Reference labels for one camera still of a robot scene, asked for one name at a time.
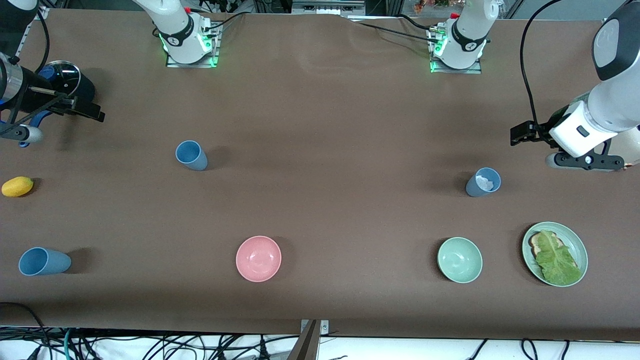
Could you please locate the blue cup holding paper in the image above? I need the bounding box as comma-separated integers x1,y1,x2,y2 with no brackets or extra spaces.
465,167,502,198

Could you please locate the blue plastic cup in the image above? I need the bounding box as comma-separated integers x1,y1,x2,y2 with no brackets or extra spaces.
175,140,209,172
18,247,72,277

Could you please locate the glass lid with blue knob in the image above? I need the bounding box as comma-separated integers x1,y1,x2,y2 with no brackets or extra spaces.
40,60,82,97

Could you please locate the yellow lemon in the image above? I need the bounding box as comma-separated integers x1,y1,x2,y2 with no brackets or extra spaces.
1,176,35,198

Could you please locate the bread slice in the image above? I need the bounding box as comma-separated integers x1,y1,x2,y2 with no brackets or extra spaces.
530,231,581,273

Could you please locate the mint green plate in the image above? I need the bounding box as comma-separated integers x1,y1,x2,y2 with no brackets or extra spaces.
522,221,589,288

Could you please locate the green lettuce leaf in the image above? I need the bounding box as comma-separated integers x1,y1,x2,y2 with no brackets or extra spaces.
535,230,583,285

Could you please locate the mint green bowl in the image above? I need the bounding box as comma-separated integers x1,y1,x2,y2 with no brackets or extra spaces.
437,236,484,284

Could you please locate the orange and green plant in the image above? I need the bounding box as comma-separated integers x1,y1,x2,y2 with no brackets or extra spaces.
412,0,452,14

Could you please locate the brown table cover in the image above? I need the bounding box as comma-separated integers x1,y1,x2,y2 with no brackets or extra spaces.
0,7,640,342

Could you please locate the pink bowl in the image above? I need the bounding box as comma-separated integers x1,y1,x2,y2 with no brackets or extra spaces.
235,235,282,283

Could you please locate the black pot with blue handle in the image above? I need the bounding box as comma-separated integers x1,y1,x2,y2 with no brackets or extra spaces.
19,60,97,149

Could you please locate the black cable along right arm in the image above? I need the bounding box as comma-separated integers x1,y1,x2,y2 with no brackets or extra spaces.
10,5,51,76

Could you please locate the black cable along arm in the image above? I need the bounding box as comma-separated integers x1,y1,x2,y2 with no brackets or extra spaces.
10,5,51,76
519,0,568,128

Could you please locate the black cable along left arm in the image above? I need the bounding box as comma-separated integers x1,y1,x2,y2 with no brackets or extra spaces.
519,0,568,128

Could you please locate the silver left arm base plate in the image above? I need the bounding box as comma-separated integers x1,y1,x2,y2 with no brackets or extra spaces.
428,25,484,75

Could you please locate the silver aluminium rail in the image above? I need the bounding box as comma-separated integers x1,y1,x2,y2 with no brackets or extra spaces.
15,7,49,57

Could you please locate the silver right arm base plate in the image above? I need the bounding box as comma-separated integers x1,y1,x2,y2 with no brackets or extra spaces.
165,22,221,69

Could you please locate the black cable on table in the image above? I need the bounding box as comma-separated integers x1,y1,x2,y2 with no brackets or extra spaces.
352,20,435,41
202,12,247,32
397,13,434,32

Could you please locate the silver metal frame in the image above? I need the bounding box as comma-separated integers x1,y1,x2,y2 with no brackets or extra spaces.
291,0,366,16

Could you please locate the silver table edge bracket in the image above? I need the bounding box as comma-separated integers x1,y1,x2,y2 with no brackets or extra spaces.
300,319,330,337

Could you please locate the dark brown post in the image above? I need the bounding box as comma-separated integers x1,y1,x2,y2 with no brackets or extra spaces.
286,320,321,360

